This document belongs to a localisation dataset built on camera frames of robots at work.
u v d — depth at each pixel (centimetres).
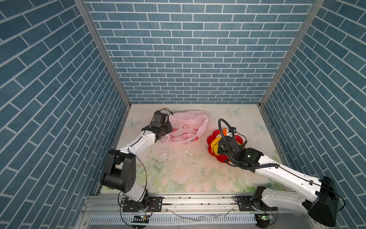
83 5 69
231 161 56
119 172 44
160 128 69
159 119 70
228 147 56
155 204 72
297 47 85
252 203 67
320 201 39
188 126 106
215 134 97
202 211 74
